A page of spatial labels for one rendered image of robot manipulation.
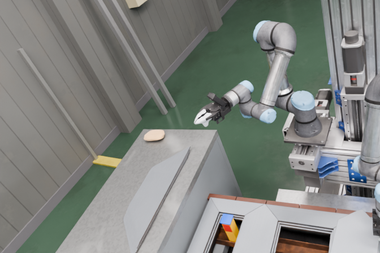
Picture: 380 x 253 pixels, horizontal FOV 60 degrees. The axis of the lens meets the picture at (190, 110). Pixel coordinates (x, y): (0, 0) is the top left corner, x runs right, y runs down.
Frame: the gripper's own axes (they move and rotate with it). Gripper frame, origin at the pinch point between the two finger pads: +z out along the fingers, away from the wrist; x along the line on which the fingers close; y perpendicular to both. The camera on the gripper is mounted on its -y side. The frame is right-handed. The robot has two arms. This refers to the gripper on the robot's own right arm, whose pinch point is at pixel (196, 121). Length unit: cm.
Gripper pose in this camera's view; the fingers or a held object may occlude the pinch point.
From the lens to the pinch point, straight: 159.0
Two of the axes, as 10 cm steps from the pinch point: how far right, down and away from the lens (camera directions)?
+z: -7.7, 5.5, -3.2
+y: 2.6, 7.2, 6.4
